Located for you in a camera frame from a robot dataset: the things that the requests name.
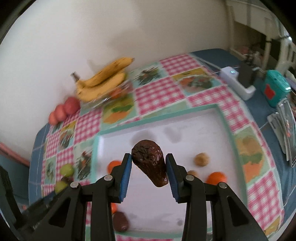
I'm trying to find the small round green fruit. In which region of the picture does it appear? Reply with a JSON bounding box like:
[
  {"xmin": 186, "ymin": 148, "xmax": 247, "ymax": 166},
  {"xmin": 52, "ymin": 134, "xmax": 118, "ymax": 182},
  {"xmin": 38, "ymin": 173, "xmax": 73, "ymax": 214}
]
[{"xmin": 60, "ymin": 163, "xmax": 75, "ymax": 177}]

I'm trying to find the small orange tangerine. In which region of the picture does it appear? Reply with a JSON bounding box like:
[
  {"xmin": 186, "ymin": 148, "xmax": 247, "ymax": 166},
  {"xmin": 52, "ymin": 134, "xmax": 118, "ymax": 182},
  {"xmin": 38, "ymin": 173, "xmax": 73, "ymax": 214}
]
[
  {"xmin": 111, "ymin": 203, "xmax": 117, "ymax": 214},
  {"xmin": 206, "ymin": 172, "xmax": 227, "ymax": 185}
]

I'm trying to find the black power adapter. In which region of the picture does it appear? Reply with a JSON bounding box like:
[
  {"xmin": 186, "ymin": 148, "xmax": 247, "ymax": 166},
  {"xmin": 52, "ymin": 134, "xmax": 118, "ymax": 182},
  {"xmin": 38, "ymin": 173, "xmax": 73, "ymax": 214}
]
[{"xmin": 237, "ymin": 62, "xmax": 259, "ymax": 88}]

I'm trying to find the white shelf unit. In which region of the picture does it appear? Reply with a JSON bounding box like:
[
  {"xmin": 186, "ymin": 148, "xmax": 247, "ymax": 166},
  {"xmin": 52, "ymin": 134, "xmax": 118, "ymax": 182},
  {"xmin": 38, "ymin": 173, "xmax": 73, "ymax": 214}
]
[{"xmin": 226, "ymin": 1, "xmax": 295, "ymax": 75}]

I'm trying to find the large orange tangerine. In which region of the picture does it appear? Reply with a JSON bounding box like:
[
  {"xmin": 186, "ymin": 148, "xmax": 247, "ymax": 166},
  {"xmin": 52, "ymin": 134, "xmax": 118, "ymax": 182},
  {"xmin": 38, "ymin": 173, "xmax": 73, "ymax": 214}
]
[{"xmin": 107, "ymin": 160, "xmax": 121, "ymax": 174}]

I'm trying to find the teal box red label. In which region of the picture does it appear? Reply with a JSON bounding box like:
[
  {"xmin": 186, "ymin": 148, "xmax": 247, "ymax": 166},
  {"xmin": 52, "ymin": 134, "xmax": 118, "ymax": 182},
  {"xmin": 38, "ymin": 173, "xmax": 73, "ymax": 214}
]
[{"xmin": 261, "ymin": 70, "xmax": 291, "ymax": 108}]

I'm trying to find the dented brown longan fruit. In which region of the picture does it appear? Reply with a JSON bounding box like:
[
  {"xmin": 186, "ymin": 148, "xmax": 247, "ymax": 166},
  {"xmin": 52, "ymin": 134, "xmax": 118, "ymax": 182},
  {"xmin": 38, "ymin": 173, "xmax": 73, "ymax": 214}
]
[{"xmin": 194, "ymin": 152, "xmax": 210, "ymax": 167}]

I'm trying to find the dark brown avocado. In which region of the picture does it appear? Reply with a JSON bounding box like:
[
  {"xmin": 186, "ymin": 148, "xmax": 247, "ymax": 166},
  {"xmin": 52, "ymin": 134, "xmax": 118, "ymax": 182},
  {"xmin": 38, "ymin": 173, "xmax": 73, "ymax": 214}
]
[
  {"xmin": 61, "ymin": 176, "xmax": 73, "ymax": 185},
  {"xmin": 132, "ymin": 140, "xmax": 169, "ymax": 187},
  {"xmin": 113, "ymin": 211, "xmax": 130, "ymax": 232}
]

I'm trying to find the checkered fruit-print tablecloth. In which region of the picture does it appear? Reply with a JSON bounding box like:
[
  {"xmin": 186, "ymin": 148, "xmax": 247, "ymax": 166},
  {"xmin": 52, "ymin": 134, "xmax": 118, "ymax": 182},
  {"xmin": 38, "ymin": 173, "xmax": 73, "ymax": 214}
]
[{"xmin": 40, "ymin": 54, "xmax": 285, "ymax": 237}]

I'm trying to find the tangerine inside plastic container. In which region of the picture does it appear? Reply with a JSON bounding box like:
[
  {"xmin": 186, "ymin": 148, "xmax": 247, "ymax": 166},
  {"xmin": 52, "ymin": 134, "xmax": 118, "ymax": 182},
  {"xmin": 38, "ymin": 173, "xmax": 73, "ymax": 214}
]
[{"xmin": 110, "ymin": 88, "xmax": 122, "ymax": 99}]

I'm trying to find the middle red apple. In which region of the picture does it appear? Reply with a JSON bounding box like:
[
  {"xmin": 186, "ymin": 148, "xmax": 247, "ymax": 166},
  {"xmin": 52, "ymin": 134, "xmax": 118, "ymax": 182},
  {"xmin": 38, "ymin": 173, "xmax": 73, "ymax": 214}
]
[{"xmin": 54, "ymin": 104, "xmax": 67, "ymax": 122}]

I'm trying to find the small brown longan fruit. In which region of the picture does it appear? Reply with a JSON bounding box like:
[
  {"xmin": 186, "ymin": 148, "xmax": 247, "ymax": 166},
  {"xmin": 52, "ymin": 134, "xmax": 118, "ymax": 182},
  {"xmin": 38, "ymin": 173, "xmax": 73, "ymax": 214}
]
[{"xmin": 187, "ymin": 170, "xmax": 198, "ymax": 177}]

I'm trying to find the clear plastic fruit container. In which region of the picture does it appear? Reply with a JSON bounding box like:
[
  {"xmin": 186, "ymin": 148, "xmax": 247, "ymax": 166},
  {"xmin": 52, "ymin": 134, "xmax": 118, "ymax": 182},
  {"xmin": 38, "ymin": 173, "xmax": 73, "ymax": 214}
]
[{"xmin": 80, "ymin": 79, "xmax": 133, "ymax": 109}]

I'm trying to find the white power strip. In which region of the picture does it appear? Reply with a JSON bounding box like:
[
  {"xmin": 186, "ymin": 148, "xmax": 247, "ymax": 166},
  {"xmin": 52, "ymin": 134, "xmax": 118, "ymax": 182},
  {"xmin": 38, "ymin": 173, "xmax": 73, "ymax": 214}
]
[{"xmin": 219, "ymin": 66, "xmax": 256, "ymax": 101}]

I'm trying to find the white tray teal rim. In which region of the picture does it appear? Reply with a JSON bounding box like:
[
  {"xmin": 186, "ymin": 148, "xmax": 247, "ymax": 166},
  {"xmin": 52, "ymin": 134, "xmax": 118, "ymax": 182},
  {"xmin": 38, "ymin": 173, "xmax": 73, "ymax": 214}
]
[{"xmin": 92, "ymin": 104, "xmax": 249, "ymax": 240}]

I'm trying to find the upper spotted banana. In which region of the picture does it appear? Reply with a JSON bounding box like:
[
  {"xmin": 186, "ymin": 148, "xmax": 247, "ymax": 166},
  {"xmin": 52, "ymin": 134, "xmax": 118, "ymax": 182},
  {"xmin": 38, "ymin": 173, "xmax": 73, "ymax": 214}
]
[{"xmin": 71, "ymin": 57, "xmax": 134, "ymax": 87}]

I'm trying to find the left red apple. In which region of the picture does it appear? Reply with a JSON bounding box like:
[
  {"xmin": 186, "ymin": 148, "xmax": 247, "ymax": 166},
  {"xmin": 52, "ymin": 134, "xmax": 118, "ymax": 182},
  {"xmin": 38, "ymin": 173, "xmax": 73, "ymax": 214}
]
[{"xmin": 48, "ymin": 111, "xmax": 59, "ymax": 126}]

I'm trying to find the metal phone stand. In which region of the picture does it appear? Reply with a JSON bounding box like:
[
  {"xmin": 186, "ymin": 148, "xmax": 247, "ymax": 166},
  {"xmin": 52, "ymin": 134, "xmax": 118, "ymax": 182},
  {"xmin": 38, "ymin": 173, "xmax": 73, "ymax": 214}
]
[{"xmin": 267, "ymin": 112, "xmax": 287, "ymax": 154}]

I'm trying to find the oval green fruit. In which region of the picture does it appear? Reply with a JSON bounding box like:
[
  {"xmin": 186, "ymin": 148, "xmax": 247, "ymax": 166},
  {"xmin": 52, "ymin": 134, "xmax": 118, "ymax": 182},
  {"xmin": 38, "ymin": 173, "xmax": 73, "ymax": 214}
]
[{"xmin": 54, "ymin": 181, "xmax": 68, "ymax": 194}]

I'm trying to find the smartphone on stand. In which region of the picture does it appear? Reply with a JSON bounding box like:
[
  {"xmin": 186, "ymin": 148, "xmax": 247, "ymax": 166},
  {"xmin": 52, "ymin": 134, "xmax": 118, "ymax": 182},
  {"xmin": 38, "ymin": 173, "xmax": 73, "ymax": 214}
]
[{"xmin": 276, "ymin": 98, "xmax": 295, "ymax": 168}]

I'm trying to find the lower yellow banana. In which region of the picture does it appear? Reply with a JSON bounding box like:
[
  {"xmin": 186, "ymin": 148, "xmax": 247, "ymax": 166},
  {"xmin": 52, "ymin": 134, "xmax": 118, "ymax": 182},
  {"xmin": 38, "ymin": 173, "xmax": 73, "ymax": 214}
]
[{"xmin": 76, "ymin": 71, "xmax": 126, "ymax": 102}]

